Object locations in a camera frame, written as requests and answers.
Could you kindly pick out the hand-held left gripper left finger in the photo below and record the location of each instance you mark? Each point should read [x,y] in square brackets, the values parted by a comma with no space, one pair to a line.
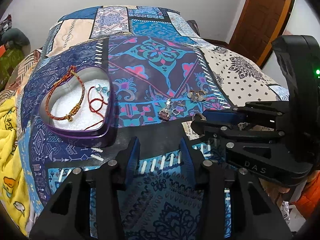
[134,155]

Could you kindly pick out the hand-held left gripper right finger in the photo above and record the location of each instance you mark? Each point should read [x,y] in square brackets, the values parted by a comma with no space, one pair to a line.
[185,155]

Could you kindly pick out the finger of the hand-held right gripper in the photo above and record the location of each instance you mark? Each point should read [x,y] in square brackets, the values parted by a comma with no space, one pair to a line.
[222,116]
[237,140]

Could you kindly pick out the yellow cartoon print blanket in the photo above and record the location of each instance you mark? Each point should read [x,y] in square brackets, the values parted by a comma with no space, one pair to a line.
[10,142]

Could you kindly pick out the blue patchwork print blanket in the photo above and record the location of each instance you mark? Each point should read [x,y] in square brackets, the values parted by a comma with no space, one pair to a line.
[155,55]

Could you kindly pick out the green cloth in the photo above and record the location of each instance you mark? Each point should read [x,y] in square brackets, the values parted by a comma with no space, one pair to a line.
[10,62]

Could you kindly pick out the grey pillow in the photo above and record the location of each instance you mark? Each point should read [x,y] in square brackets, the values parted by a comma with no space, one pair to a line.
[16,38]

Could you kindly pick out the silver pendant with dark stone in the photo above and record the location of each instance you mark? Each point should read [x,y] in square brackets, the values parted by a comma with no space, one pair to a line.
[165,114]

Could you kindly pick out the purple heart-shaped jewelry box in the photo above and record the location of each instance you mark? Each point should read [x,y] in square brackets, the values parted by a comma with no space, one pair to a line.
[75,133]

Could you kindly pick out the turquoise earring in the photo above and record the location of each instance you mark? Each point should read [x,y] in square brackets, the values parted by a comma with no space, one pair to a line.
[96,88]
[105,89]

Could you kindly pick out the brown wooden door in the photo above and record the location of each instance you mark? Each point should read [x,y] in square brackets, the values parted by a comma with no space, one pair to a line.
[262,12]

